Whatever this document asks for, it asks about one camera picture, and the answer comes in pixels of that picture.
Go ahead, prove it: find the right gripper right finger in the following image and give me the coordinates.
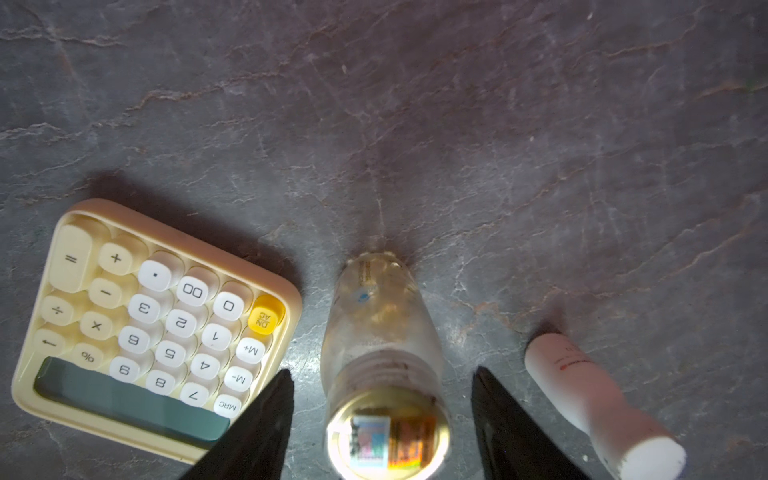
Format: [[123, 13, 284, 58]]
[[471, 367, 587, 480]]

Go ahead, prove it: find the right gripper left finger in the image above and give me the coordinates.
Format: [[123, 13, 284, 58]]
[[183, 369, 294, 480]]

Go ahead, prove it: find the clear amber pill bottle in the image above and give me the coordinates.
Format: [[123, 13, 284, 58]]
[[321, 252, 451, 479]]

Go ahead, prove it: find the white pill bottle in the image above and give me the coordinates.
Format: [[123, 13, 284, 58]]
[[524, 333, 687, 479]]

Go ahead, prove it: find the yellow calculator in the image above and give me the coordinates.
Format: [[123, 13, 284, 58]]
[[12, 198, 302, 464]]

